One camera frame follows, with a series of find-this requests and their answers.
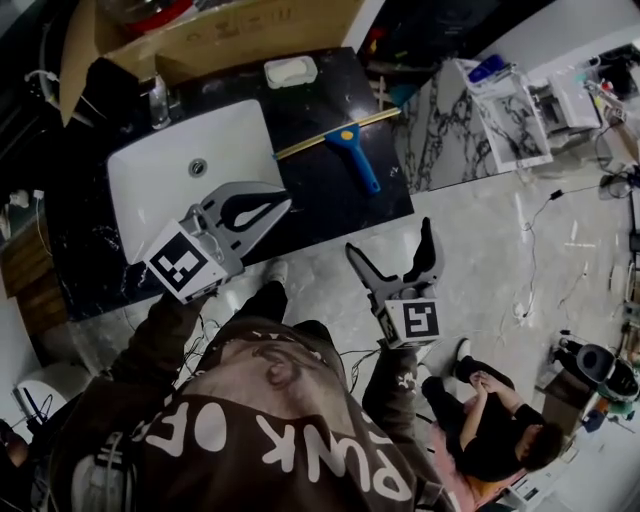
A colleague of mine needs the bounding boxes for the blue squeegee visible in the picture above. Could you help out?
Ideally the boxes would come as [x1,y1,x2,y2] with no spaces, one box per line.
[272,108,401,196]

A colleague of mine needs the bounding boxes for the pink stool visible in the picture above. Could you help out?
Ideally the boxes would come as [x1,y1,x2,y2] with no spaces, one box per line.
[429,419,526,512]

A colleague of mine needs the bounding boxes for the person's left white shoe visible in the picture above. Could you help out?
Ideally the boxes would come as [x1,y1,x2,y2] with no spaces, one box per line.
[264,258,290,286]

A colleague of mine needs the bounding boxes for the black cabinet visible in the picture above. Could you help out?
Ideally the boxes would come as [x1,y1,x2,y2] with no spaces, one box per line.
[359,0,556,66]

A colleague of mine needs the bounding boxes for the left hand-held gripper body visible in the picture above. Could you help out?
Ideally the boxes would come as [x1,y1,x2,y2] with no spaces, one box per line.
[143,203,246,304]

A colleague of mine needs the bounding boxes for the wooden cabinet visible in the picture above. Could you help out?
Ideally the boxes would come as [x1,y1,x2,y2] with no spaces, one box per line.
[0,214,69,336]

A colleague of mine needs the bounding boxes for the blue bottle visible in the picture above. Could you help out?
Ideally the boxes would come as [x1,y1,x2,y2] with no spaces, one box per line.
[467,53,504,84]

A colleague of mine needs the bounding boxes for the white sink basin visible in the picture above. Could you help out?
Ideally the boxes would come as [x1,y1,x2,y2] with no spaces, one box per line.
[106,98,286,266]

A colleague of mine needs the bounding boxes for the cardboard box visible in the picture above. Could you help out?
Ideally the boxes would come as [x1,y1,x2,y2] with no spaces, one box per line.
[58,0,369,126]

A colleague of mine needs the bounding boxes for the white marble cabinet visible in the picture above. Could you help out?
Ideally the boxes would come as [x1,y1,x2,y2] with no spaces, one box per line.
[394,58,554,194]

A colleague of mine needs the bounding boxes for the person's left forearm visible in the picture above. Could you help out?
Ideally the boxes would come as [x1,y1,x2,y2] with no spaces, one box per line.
[107,292,206,396]

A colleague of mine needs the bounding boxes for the white soap dish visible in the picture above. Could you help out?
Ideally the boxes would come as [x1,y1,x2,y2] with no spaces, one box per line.
[263,55,319,91]

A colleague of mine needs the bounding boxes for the person's right forearm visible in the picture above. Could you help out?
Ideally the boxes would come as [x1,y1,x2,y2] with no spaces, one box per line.
[362,344,424,441]

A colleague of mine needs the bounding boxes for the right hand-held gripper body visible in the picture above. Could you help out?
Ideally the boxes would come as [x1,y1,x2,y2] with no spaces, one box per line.
[369,282,442,350]

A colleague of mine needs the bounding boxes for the clear plastic jug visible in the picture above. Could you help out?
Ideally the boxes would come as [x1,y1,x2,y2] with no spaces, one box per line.
[119,0,196,31]

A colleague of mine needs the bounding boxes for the person's brown printed hoodie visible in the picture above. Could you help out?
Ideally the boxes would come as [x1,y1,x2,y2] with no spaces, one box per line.
[47,319,451,512]

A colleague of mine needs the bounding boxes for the black marble vanity counter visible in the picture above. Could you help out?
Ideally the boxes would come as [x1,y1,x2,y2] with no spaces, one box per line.
[47,47,416,321]

